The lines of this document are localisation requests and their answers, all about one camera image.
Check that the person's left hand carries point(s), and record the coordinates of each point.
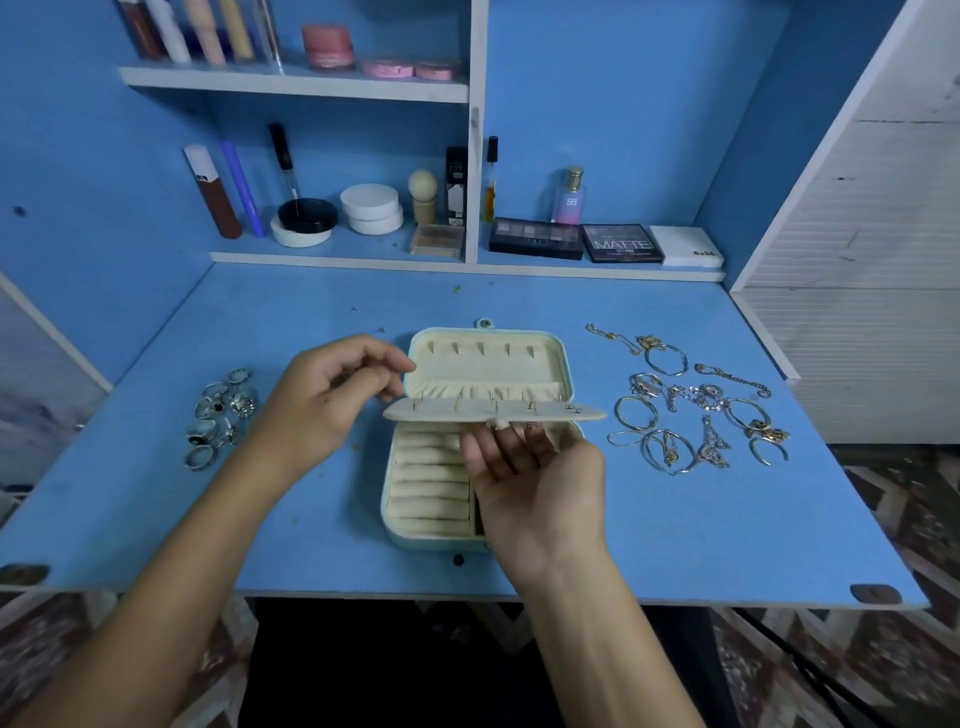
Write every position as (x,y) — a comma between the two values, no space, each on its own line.
(323,398)

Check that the person's right hand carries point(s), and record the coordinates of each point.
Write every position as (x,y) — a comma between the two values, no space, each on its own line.
(533,495)

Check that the pile of silver rings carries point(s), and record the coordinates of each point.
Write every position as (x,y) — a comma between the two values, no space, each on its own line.
(222,413)

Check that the cream jewellery box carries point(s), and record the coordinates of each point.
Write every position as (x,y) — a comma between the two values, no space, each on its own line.
(488,360)

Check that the person's left forearm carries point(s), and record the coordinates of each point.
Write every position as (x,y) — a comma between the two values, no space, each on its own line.
(165,615)

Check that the person's right forearm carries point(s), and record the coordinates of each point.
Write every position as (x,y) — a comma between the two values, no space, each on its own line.
(608,653)

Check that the person's dark clothing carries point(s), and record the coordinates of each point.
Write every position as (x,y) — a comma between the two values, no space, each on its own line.
(420,660)

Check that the white flat box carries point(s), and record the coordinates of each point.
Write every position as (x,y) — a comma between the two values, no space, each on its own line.
(686,246)

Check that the white bowl black inside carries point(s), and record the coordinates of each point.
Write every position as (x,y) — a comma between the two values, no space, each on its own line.
(306,218)

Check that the square brown powder compact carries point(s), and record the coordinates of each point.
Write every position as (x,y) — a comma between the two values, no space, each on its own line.
(437,239)

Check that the white round cream jar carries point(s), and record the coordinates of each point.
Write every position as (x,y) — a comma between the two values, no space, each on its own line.
(371,207)

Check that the blue cosmetic tube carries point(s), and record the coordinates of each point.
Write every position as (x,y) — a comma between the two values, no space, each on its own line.
(242,188)

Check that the beige makeup sponge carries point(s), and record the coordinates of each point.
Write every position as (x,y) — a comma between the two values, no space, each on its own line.
(423,192)

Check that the brown lipstick tube white cap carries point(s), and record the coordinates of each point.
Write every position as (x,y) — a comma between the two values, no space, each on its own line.
(213,192)

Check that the black makeup brush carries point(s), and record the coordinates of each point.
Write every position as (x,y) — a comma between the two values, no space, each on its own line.
(284,158)

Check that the black cosmetic bottle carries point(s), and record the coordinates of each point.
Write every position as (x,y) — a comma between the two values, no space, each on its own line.
(456,183)

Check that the dark eyeshadow palette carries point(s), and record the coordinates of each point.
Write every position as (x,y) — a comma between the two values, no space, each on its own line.
(536,237)

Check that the black lettered eyeshadow palette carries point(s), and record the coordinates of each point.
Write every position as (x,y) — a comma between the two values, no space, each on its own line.
(623,243)

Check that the thin dark cosmetic bottle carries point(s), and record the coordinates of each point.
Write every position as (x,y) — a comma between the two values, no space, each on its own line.
(489,177)

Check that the white framed marbled panel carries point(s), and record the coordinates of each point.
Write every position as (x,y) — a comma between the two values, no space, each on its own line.
(38,405)

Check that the small pink perfume bottle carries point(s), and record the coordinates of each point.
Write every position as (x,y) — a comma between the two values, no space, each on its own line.
(569,198)

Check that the pink flat compact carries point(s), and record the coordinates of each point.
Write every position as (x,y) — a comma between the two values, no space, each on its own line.
(387,68)
(435,69)

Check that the white shelf unit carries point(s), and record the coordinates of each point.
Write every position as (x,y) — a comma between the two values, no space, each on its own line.
(477,90)

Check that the pink round jar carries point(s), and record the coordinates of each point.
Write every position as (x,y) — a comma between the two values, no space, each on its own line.
(327,45)

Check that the short beige cosmetic tube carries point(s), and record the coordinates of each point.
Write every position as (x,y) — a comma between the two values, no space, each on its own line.
(237,27)

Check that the tall beige cosmetic tube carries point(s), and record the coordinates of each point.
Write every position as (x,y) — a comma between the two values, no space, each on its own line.
(206,30)

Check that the white tube blue label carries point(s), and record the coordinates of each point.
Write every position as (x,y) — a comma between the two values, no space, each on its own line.
(170,30)

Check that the white slatted cabinet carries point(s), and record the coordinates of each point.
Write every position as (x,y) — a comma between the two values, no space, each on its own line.
(863,270)

